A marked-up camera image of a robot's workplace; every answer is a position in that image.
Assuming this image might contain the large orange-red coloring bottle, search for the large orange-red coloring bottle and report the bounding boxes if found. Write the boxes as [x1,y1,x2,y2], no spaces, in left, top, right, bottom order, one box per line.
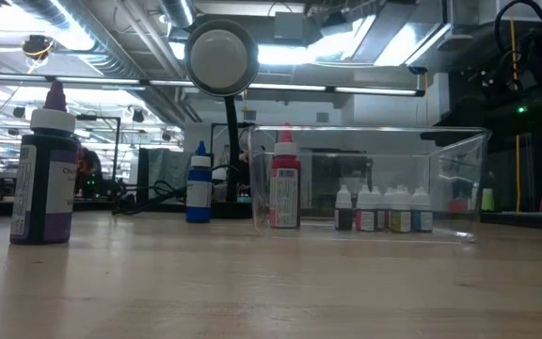
[268,122,302,230]

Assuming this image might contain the small green-label dropper bottle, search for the small green-label dropper bottle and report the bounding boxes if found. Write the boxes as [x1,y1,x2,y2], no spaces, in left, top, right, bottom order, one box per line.
[390,185,412,234]

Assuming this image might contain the dark equipment cabinet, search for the dark equipment cabinet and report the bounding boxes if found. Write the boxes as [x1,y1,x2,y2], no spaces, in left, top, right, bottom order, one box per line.
[311,149,375,209]

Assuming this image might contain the black lamp power cable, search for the black lamp power cable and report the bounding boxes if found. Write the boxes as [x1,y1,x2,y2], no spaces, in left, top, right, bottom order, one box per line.
[151,179,192,204]

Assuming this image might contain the gray ceiling box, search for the gray ceiling box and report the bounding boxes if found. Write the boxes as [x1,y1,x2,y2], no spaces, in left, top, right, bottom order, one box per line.
[273,11,306,41]

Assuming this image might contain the large blue coloring bottle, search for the large blue coloring bottle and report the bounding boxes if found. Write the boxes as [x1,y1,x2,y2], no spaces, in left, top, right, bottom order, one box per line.
[185,139,214,225]

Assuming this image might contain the person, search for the person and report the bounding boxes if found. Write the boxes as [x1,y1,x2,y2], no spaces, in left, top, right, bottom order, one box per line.
[75,146,105,197]

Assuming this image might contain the long ceiling light bar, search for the long ceiling light bar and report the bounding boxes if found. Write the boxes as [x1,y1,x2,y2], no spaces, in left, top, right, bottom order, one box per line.
[0,73,425,98]

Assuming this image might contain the small black-label dropper bottle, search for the small black-label dropper bottle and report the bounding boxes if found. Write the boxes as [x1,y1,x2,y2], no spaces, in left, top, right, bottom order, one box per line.
[335,184,354,232]

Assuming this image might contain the small red object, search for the small red object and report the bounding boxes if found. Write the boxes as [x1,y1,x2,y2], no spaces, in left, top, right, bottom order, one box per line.
[447,197,470,214]

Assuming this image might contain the clear plastic container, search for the clear plastic container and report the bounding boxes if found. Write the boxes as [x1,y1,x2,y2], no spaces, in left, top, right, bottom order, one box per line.
[246,124,492,245]

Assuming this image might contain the light green cup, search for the light green cup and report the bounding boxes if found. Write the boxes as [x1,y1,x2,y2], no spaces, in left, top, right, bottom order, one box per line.
[480,187,496,212]

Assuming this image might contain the large purple coloring bottle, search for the large purple coloring bottle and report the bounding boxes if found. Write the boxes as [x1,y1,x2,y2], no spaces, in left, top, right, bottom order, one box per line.
[9,79,79,246]

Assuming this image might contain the black metal stand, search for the black metal stand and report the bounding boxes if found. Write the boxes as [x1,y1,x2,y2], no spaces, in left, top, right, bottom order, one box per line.
[76,114,122,183]

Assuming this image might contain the silver ventilation duct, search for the silver ventilation duct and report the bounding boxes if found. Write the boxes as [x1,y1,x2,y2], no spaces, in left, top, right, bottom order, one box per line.
[11,0,197,128]

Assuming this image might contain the black gooseneck desk lamp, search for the black gooseneck desk lamp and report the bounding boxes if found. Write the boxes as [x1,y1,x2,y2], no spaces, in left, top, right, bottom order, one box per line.
[183,18,261,220]

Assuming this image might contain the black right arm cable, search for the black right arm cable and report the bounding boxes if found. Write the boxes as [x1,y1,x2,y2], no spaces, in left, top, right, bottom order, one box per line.
[493,0,542,56]

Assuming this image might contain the gray fabric panel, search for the gray fabric panel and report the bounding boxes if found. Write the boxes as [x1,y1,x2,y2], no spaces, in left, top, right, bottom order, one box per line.
[147,148,193,189]

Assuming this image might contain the black aluminium table frame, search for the black aluminium table frame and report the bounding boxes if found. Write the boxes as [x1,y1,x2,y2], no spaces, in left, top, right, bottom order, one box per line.
[0,200,542,232]

